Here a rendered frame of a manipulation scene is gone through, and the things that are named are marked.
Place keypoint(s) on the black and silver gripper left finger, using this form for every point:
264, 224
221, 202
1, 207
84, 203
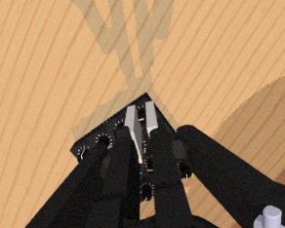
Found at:
118, 193

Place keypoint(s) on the black knob box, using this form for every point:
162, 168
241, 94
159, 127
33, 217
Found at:
102, 135

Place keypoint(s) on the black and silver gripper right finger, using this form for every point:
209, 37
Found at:
248, 195

